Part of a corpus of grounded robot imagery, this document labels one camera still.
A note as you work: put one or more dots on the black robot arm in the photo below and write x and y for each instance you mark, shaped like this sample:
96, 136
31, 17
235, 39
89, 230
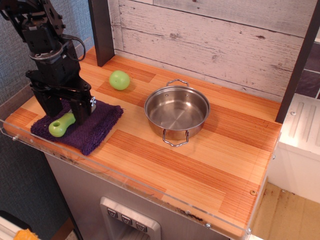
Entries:
41, 28

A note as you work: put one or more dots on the green handled grey spatula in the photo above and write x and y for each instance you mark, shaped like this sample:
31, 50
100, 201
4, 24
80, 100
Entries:
58, 127

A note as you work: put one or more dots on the dark left shelf post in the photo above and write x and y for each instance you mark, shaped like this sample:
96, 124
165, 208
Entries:
102, 31

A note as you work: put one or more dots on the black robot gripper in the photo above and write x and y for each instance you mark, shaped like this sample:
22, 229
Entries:
53, 81

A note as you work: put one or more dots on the white toy sink unit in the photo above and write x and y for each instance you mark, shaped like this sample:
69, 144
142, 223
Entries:
295, 166

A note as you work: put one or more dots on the stainless steel pot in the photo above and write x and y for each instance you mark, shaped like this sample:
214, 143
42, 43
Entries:
177, 112

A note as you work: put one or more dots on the dark shelf post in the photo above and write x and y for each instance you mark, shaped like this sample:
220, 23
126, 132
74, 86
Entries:
102, 31
301, 61

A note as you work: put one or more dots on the purple folded cloth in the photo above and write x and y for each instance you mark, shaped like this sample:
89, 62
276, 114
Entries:
86, 137

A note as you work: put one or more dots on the green toy apple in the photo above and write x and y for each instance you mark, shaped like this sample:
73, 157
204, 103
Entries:
119, 80

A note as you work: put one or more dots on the grey toy fridge front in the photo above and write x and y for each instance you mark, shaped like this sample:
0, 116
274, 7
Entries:
105, 211

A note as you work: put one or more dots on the dark right shelf post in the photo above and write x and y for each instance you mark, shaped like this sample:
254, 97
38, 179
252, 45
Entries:
301, 61

